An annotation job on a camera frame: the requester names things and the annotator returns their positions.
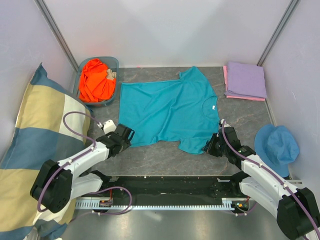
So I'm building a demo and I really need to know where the teal t shirt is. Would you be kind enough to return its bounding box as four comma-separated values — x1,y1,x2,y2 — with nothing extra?
118,66,220,155

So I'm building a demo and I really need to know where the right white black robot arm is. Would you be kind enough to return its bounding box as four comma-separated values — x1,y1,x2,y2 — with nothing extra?
203,125,320,240

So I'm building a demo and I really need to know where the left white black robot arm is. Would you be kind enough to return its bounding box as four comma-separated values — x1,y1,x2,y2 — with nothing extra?
30,124,135,213

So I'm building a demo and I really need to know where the orange t shirt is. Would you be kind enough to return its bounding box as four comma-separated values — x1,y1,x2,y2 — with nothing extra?
78,58,117,103

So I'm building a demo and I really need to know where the blue bucket hat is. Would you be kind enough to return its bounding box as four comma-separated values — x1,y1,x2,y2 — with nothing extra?
254,124,300,178

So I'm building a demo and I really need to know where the blue beige striped pillow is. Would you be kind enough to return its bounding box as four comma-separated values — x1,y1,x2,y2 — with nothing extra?
0,66,90,240

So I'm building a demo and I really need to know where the beige crumpled cloth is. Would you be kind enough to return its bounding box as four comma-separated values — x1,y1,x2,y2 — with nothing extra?
106,68,117,80

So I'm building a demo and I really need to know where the folded purple t shirt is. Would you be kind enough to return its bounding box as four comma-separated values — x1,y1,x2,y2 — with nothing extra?
225,61,267,99

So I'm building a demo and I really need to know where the folded pink t shirt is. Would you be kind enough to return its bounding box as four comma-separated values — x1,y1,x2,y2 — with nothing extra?
222,65,266,102

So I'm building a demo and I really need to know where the blue plastic laundry basket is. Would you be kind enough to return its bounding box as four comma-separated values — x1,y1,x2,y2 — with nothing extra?
73,56,121,108

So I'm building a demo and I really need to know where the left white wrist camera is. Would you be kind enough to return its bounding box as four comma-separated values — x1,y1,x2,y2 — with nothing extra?
97,119,117,135

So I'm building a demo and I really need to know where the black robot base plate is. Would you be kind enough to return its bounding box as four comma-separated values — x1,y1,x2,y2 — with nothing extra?
100,176,247,207

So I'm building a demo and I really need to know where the grey slotted cable duct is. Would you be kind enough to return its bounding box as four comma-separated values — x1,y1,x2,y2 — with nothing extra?
75,197,250,211

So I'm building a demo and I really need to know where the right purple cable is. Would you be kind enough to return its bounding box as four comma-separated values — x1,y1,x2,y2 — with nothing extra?
221,119,320,240

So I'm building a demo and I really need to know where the left aluminium frame post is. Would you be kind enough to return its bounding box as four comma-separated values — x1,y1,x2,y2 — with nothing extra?
34,0,79,71

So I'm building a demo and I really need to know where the aluminium frame post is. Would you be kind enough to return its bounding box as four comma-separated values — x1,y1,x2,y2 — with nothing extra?
256,0,301,67
34,0,79,71

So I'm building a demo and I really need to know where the right aluminium frame post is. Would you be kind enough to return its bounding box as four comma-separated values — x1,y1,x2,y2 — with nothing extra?
256,0,301,67

